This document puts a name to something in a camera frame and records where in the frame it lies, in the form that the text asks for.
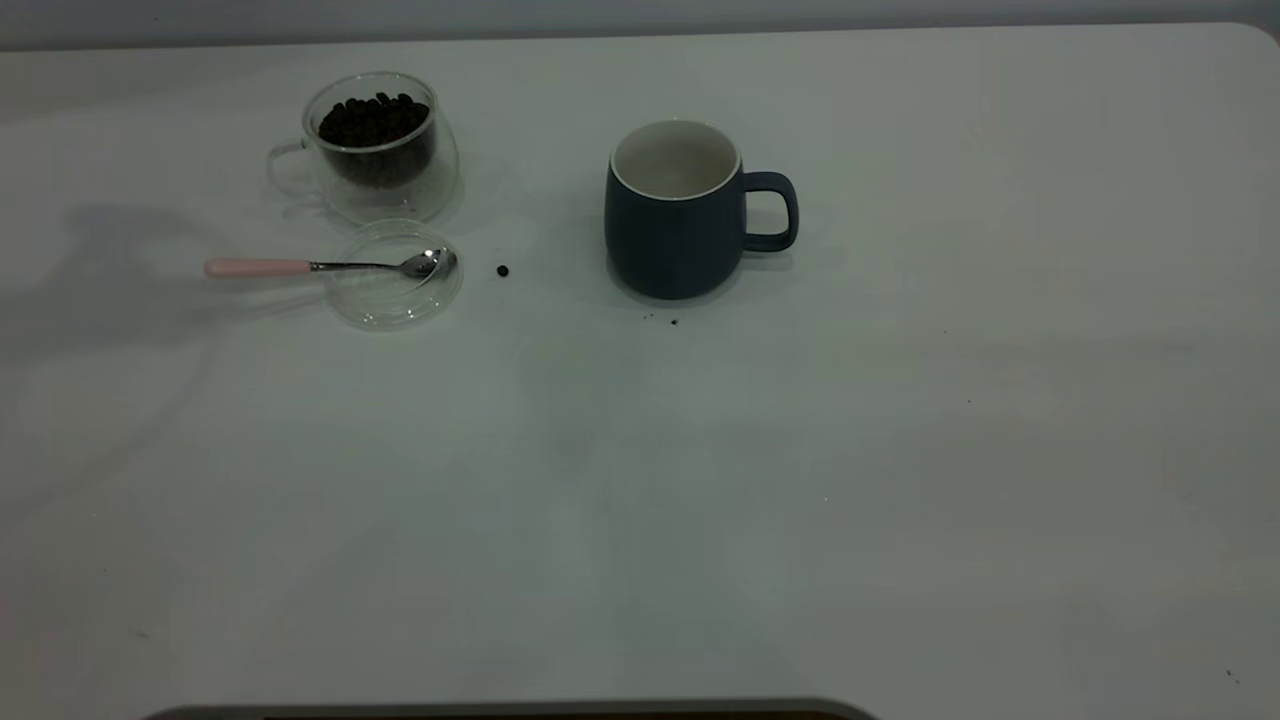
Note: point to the grey blue ceramic mug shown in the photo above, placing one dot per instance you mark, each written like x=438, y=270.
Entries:
x=670, y=245

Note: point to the dark coffee bean pile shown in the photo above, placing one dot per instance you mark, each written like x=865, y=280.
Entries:
x=375, y=122

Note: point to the small clear glass dish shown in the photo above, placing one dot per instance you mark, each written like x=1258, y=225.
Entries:
x=390, y=305

